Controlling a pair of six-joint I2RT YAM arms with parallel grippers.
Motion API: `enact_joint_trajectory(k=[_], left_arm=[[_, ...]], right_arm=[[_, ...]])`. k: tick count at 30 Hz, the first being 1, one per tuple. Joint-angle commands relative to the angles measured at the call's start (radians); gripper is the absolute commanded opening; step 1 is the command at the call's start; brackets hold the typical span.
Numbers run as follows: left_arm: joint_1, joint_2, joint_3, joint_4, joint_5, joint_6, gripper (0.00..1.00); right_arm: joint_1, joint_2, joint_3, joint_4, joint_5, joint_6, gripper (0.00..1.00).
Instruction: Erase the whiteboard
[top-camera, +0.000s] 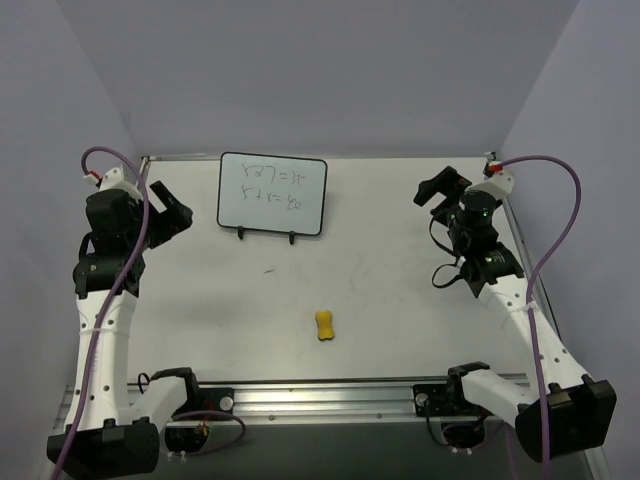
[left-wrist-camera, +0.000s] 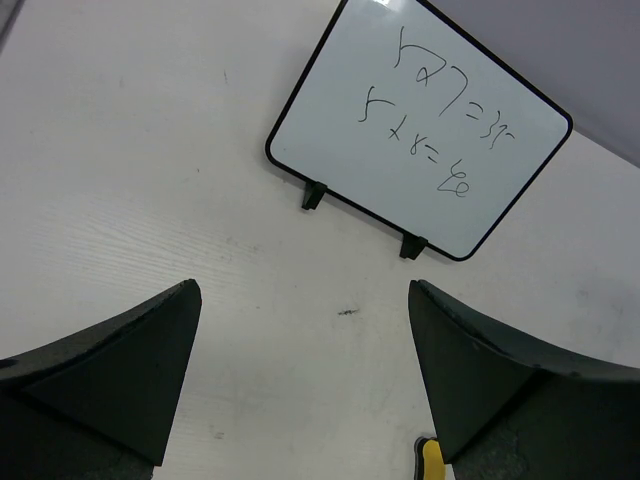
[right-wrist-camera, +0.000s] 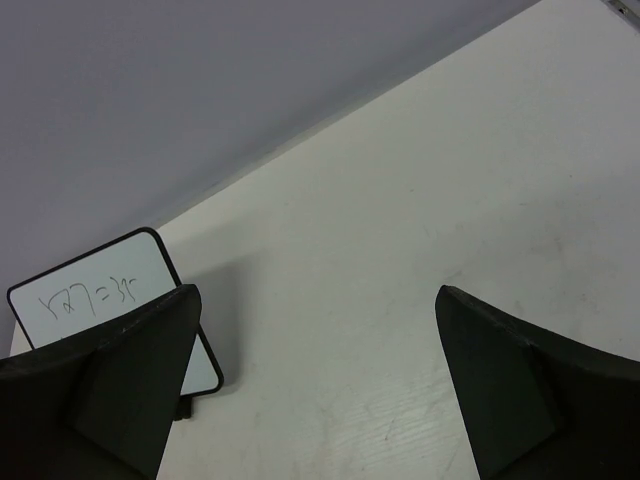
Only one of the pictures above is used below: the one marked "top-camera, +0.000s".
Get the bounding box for small white whiteboard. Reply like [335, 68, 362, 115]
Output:
[217, 152, 328, 237]

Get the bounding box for yellow bone-shaped eraser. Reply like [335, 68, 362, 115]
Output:
[315, 310, 335, 341]

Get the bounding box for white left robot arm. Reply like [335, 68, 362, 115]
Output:
[47, 181, 202, 479]

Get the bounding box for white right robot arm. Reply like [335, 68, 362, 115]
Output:
[414, 165, 617, 462]

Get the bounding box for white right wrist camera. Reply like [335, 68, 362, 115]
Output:
[467, 161, 514, 201]

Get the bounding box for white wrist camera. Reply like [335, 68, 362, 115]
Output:
[83, 167, 143, 200]
[467, 161, 514, 201]

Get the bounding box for aluminium left table rail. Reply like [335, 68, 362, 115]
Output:
[139, 156, 151, 180]

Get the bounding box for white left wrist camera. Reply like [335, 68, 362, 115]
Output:
[83, 167, 143, 200]

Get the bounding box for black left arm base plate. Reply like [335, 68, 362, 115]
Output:
[196, 386, 235, 413]

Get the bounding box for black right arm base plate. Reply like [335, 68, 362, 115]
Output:
[412, 383, 461, 418]

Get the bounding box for aluminium front rail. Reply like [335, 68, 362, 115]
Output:
[81, 374, 480, 428]

